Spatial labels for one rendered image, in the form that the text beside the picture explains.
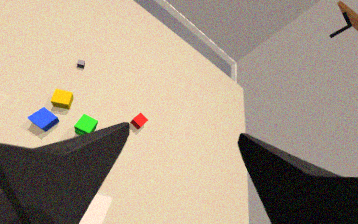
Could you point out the blue block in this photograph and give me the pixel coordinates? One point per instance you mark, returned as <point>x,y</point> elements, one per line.
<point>44,119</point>

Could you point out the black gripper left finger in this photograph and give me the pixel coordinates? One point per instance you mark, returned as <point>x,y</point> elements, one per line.
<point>55,183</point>

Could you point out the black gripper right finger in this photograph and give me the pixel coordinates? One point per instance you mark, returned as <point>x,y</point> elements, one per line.
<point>294,191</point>

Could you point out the red block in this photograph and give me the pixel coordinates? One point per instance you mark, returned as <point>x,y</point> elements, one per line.
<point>138,121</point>

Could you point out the yellow block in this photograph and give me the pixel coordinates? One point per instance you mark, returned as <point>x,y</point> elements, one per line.
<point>62,99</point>

